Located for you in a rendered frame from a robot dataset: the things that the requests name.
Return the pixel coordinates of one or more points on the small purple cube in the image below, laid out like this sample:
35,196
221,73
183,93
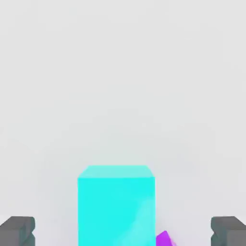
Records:
163,239

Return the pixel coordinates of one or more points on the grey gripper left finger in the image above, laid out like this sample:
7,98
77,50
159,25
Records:
13,230

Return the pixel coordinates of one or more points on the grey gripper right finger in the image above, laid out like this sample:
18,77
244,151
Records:
230,232

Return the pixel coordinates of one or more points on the small cyan cube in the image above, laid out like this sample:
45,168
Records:
115,207

